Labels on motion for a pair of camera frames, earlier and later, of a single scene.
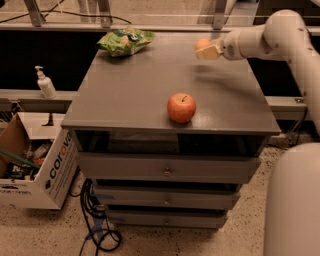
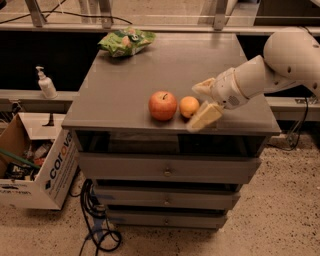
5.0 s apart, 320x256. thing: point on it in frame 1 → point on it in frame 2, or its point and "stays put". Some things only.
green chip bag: x=125 y=41 stays put
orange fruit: x=202 y=44 → x=189 y=105
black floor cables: x=98 y=227 stays put
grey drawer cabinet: x=150 y=171 stays put
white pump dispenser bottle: x=45 y=85 stays put
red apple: x=181 y=107 → x=162 y=105
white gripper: x=232 y=47 → x=226 y=89
